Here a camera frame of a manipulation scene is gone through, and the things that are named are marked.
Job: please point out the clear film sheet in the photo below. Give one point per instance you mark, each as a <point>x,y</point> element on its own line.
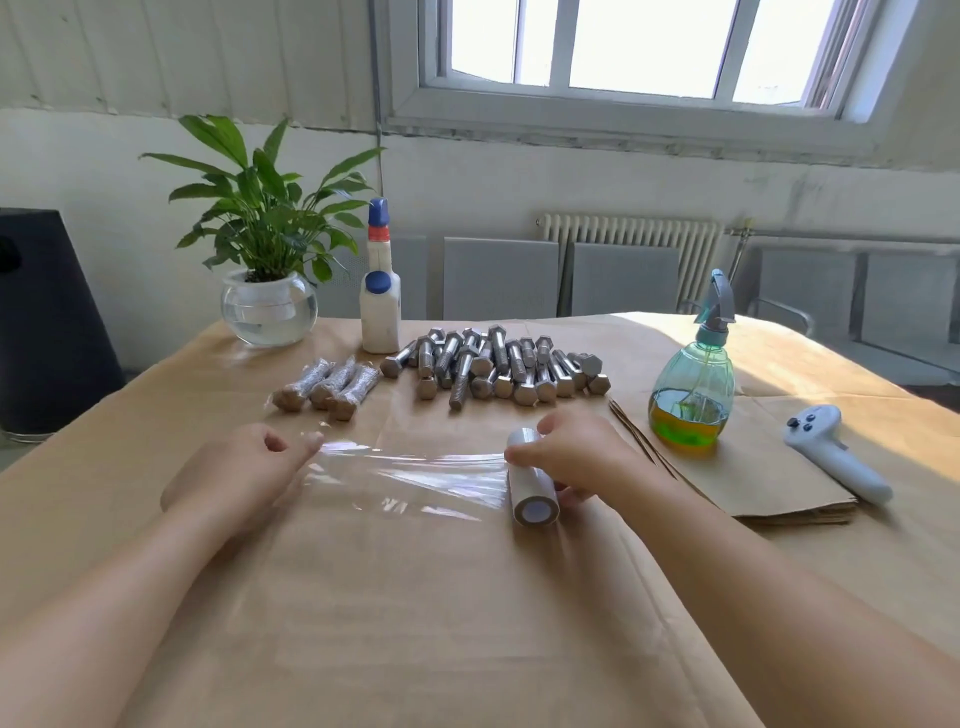
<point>428,480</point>

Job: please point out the large brown paper table cover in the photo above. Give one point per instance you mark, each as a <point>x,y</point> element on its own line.
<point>120,600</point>

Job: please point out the green spray bottle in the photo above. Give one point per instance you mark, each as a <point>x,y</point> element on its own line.
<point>690,398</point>

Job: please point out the grey chair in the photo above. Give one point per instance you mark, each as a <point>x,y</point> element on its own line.
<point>908,308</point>
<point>626,281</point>
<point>413,278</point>
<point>810,288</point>
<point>500,279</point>

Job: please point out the stack of brown paper sheets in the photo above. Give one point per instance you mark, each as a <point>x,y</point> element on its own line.
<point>765,473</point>

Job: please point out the person's left hand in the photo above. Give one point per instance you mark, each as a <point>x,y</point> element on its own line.
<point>240,473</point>

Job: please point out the pile of steel bolts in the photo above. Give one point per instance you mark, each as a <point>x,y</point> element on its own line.
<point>495,365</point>

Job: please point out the person's right forearm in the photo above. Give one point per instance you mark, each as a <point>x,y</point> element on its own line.
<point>795,600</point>

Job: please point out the person's right hand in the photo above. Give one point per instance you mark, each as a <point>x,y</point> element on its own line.
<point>585,455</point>

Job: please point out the white vertical blind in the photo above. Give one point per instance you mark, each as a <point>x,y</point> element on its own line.
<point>165,53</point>

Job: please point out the person's left forearm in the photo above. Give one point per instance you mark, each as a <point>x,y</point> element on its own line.
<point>90,630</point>

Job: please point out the white framed window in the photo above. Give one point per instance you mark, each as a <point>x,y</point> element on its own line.
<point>660,60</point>

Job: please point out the white cling film roll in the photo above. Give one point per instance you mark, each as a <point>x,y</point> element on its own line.
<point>530,495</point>

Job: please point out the black trash bin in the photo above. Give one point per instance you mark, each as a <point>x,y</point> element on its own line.
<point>53,323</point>

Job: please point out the green leafy plant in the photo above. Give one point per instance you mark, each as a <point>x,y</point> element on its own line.
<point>263,195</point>

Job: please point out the white handheld controller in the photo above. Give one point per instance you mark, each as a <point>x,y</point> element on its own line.
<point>833,447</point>

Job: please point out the round glass vase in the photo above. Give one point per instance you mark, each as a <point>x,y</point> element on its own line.
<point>269,312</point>

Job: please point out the white glue bottle blue cap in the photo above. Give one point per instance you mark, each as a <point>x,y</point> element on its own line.
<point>380,308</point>

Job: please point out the white radiator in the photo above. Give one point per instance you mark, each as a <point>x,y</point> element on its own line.
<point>630,237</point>

